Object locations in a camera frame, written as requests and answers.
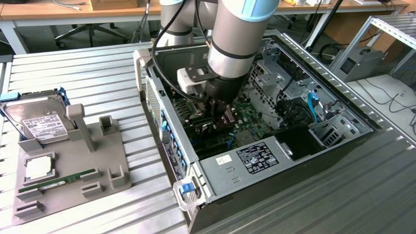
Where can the grey parts rack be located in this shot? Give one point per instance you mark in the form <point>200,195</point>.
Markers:
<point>75,165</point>

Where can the green motherboard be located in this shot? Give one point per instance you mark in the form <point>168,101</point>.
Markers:
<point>254,114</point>

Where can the hard disk drive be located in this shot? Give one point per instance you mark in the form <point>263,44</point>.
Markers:
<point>8,97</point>

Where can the silver disk bay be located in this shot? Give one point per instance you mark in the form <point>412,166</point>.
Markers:
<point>328,136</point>

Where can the small white box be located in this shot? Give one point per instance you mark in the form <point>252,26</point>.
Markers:
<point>308,2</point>

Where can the black office chair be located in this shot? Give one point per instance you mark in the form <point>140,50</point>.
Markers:
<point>286,18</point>
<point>91,31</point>

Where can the grey chipset heatsink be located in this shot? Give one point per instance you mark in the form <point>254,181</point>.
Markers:
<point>247,137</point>

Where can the blue case latch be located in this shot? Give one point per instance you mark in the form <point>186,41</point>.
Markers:
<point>187,189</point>

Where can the small cardboard box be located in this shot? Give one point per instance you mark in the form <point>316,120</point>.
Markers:
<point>111,5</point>

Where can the open black PC case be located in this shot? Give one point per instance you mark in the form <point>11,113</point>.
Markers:
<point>276,190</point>

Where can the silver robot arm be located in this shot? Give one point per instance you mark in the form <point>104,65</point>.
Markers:
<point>234,36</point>

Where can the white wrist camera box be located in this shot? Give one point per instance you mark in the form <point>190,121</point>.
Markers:
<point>188,83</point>

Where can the black labelled RAM stick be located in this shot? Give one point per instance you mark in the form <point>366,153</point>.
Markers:
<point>195,121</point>

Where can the silver hard disk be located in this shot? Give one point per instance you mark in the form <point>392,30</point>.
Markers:
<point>39,122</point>

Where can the CPU socket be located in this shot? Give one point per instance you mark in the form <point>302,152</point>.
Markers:
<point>196,108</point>

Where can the green RAM stick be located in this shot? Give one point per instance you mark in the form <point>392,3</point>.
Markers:
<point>64,180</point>

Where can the black plastic cover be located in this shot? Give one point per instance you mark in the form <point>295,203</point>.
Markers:
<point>299,143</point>

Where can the wooden desk white frame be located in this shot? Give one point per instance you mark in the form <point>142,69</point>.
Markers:
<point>342,7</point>
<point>48,12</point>

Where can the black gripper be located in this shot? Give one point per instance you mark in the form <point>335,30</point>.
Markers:
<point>224,90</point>

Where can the small yellow box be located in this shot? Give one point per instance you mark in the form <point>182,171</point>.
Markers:
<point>291,2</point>

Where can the aluminium slat table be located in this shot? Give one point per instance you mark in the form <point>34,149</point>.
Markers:
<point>396,26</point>

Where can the silver power supply unit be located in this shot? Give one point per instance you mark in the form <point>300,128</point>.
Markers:
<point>227,175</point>

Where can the large brown cardboard box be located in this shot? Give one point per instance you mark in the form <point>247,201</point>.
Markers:
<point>351,26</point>

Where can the silver CPU chip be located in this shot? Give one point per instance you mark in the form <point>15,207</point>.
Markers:
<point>39,169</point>

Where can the black stand pole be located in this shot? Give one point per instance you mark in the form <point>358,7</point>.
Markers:
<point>324,23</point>

